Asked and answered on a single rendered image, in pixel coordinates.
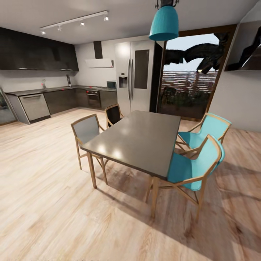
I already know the poster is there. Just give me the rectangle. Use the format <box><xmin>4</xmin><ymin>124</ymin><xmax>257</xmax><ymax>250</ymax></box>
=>
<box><xmin>67</xmin><ymin>75</ymin><xmax>74</xmax><ymax>87</ymax></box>

